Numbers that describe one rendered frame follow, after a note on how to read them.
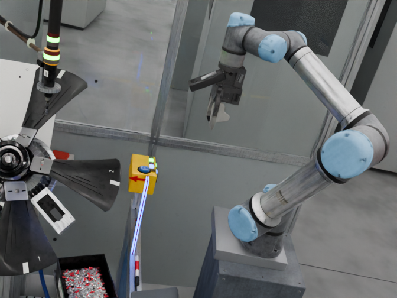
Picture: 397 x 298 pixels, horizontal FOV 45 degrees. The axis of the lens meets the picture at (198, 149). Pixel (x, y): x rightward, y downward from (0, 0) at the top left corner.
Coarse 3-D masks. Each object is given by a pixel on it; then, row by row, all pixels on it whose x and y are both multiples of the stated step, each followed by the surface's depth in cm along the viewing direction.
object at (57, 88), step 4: (40, 52) 142; (40, 56) 142; (40, 60) 143; (40, 64) 142; (40, 68) 143; (40, 72) 144; (40, 76) 144; (40, 80) 145; (40, 84) 143; (56, 84) 146; (40, 88) 141; (44, 88) 141; (48, 88) 142; (52, 88) 143; (56, 88) 143; (60, 88) 145; (44, 92) 142; (48, 92) 142; (52, 92) 142; (56, 92) 143
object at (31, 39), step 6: (42, 0) 139; (42, 6) 140; (0, 18) 162; (6, 24) 158; (12, 24) 159; (18, 30) 153; (36, 30) 144; (24, 36) 150; (30, 36) 147; (36, 36) 146; (30, 42) 148
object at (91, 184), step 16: (64, 160) 162; (80, 160) 165; (96, 160) 167; (112, 160) 169; (64, 176) 155; (80, 176) 157; (96, 176) 160; (112, 176) 163; (80, 192) 153; (96, 192) 156; (112, 192) 159
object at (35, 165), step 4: (36, 156) 159; (32, 160) 157; (36, 160) 158; (40, 160) 158; (44, 160) 159; (48, 160) 160; (52, 160) 161; (32, 164) 155; (36, 164) 156; (40, 164) 156; (44, 164) 157; (48, 164) 158; (32, 168) 153; (36, 168) 154; (44, 168) 155; (48, 168) 156; (40, 172) 153; (44, 172) 153; (48, 172) 154
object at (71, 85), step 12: (36, 72) 167; (36, 84) 165; (60, 84) 161; (72, 84) 160; (84, 84) 159; (36, 96) 163; (60, 96) 158; (72, 96) 157; (36, 108) 160; (48, 108) 157; (60, 108) 156; (24, 120) 161; (36, 120) 157
